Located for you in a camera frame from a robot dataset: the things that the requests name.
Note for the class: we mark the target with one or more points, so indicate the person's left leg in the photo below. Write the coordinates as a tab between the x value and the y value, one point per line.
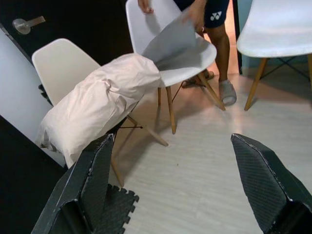
222	53

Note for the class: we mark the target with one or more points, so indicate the person's right hand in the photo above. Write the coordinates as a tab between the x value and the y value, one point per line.
145	6

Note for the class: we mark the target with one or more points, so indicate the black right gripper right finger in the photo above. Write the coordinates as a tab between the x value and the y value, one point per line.
265	185

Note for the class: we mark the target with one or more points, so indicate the person's left hand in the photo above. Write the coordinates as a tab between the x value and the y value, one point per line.
196	17

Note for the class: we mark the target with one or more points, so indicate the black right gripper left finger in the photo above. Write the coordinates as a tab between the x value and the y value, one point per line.
80	195

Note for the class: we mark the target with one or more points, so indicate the cream pillow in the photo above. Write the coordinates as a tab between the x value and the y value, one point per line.
97	102

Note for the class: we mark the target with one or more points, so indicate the white shell chair wooden legs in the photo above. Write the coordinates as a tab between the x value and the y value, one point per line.
61	65
187	61
275	29

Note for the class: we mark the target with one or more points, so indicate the black foam puzzle mat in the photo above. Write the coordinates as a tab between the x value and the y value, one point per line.
117	209

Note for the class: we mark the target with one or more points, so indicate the black door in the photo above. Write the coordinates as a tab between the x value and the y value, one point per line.
85	24

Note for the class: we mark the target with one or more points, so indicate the navy sports shorts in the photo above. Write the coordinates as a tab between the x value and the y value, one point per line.
214	12

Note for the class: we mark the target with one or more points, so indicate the grey cloth sheet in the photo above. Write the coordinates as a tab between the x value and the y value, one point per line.
175	44

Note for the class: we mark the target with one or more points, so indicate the white panel board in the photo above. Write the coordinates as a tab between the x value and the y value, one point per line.
17	85

